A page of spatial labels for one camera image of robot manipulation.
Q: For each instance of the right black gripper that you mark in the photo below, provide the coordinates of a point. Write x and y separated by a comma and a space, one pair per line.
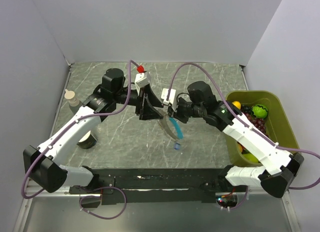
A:
177, 115

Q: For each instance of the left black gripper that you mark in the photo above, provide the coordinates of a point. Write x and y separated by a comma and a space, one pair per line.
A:
149, 112

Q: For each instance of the metal keyring with small rings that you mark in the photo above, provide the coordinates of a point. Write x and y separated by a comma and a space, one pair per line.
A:
168, 127

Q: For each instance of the light blue key handle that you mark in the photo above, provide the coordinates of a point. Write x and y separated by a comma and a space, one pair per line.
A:
177, 128

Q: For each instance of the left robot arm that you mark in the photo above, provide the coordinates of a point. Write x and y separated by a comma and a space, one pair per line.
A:
44, 164

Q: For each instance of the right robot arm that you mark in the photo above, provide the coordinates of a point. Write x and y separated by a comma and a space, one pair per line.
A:
278, 167

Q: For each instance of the yellow toy lemon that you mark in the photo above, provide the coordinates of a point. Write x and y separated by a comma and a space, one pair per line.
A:
237, 104

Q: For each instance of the orange toy fruit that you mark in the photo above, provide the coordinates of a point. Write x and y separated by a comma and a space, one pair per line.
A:
240, 148

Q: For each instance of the black paper cup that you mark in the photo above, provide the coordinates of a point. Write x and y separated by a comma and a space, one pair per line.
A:
87, 141

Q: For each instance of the grey bottle beige cap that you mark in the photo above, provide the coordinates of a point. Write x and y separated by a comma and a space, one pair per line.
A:
74, 103

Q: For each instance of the green toy watermelon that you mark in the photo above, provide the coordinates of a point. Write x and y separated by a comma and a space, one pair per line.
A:
260, 111

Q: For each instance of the purple toy grapes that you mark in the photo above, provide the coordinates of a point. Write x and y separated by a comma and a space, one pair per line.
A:
259, 123

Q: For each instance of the yellow-green toy fruit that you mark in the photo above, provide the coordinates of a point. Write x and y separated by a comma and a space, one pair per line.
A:
250, 157

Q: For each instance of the olive green plastic bin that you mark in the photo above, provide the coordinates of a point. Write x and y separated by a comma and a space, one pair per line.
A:
277, 125

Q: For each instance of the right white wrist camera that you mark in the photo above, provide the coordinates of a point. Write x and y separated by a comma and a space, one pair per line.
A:
168, 97

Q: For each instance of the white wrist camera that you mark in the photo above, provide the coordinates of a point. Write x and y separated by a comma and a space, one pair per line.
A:
142, 79
168, 97

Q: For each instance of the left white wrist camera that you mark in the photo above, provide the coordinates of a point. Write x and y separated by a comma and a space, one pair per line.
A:
142, 79

